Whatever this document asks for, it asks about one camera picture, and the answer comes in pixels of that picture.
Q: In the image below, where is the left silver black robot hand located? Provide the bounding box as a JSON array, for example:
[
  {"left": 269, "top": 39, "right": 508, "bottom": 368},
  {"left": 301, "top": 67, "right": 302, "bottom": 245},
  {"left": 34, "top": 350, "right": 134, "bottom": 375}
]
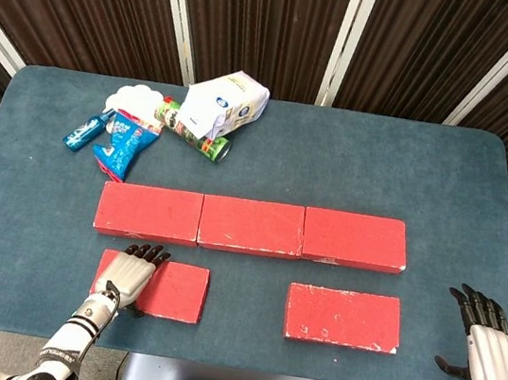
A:
[{"left": 87, "top": 234, "right": 174, "bottom": 321}]

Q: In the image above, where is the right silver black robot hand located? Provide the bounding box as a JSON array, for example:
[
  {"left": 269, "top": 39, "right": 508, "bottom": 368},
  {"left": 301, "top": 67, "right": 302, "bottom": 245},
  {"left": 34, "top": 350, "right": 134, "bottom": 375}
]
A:
[{"left": 430, "top": 280, "right": 508, "bottom": 380}]

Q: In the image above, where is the red brick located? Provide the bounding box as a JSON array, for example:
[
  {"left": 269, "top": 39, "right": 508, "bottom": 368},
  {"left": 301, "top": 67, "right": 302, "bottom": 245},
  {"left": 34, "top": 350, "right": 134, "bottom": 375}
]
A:
[
  {"left": 281, "top": 281, "right": 407, "bottom": 355},
  {"left": 297, "top": 205, "right": 412, "bottom": 276},
  {"left": 86, "top": 247, "right": 213, "bottom": 326},
  {"left": 91, "top": 179, "right": 206, "bottom": 246},
  {"left": 195, "top": 191, "right": 309, "bottom": 262}
]

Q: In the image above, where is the blue snack bag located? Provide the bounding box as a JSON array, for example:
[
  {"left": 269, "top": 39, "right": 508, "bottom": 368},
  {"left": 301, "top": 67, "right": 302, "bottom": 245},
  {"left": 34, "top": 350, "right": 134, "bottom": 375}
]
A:
[{"left": 88, "top": 108, "right": 164, "bottom": 187}]

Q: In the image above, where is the green chips can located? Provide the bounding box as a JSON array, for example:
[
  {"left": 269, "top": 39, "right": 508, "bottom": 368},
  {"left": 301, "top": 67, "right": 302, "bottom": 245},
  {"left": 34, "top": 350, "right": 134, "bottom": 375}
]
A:
[{"left": 148, "top": 95, "right": 237, "bottom": 165}]

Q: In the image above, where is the blue plastic bottle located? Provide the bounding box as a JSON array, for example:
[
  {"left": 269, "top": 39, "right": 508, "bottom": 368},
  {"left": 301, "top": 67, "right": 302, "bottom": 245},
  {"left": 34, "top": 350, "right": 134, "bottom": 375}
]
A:
[{"left": 61, "top": 102, "right": 117, "bottom": 158}]

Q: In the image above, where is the red white snack packet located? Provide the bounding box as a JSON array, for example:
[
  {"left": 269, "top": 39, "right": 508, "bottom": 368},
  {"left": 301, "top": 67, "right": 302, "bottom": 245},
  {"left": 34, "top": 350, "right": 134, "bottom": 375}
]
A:
[{"left": 111, "top": 106, "right": 166, "bottom": 134}]

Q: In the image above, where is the blue felt table cover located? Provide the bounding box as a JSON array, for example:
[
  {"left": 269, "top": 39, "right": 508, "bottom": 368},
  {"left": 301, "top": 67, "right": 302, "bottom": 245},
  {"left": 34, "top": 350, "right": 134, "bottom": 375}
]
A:
[{"left": 0, "top": 58, "right": 508, "bottom": 380}]

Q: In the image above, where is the white plate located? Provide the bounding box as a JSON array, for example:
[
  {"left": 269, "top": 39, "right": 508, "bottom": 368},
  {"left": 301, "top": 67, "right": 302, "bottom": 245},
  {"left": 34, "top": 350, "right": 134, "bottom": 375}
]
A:
[{"left": 102, "top": 78, "right": 167, "bottom": 123}]

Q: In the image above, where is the white paper flour bag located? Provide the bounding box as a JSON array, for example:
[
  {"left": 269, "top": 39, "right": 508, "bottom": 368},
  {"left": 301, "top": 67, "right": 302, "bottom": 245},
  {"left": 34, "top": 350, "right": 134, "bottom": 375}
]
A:
[{"left": 179, "top": 63, "right": 274, "bottom": 148}]

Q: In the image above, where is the thin black floor cable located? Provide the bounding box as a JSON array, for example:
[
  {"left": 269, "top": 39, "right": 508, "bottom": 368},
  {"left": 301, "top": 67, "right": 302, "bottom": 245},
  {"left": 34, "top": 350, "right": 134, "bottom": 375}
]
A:
[{"left": 110, "top": 350, "right": 131, "bottom": 380}]

